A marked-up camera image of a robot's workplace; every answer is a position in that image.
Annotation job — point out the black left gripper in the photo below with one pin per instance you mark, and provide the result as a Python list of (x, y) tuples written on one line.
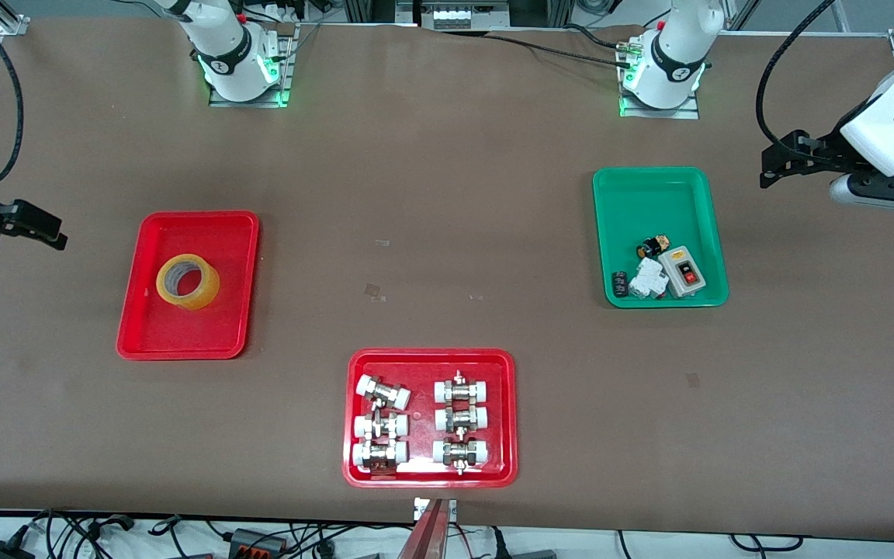
[(828, 147)]

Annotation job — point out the yellow tape roll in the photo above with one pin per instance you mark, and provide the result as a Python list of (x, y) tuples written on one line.
[(206, 291)]

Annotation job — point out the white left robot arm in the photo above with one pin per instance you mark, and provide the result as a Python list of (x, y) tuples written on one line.
[(672, 70)]

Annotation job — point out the green plastic tray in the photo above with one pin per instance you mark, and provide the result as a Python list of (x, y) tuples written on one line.
[(664, 210)]

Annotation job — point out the empty-looking red plastic tray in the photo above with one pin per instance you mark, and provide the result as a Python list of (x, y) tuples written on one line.
[(214, 334)]

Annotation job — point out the red tray with fittings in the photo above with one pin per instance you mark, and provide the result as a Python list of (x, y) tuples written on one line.
[(421, 415)]

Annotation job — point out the black round yellow component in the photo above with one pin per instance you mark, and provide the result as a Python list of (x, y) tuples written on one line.
[(651, 248)]

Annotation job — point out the white circuit breaker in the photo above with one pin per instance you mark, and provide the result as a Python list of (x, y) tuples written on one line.
[(647, 279)]

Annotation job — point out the small black terminal block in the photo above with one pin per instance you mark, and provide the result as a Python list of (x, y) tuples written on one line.
[(619, 283)]

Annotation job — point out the black power adapter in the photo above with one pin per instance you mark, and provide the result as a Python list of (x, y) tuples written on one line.
[(1, 551)]

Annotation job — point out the white power strip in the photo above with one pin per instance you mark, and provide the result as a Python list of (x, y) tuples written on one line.
[(462, 14)]

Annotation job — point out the white metal pipe fitting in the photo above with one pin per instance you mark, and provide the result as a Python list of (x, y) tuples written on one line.
[(382, 392), (461, 390), (379, 455), (381, 426), (460, 453), (461, 419)]

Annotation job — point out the black box orange connectors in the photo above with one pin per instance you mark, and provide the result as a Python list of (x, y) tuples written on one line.
[(257, 542)]

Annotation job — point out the red metal bar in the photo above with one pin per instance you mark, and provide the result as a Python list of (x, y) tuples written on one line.
[(427, 536)]

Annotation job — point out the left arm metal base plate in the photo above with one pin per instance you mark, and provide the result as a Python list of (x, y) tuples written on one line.
[(687, 111)]

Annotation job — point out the grey switch box red button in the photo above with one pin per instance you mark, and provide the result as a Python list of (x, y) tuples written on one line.
[(684, 272)]

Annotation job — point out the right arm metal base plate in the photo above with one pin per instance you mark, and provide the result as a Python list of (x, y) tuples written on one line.
[(285, 70)]

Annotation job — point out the small silver metal bracket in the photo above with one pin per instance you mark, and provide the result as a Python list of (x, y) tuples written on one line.
[(420, 508)]

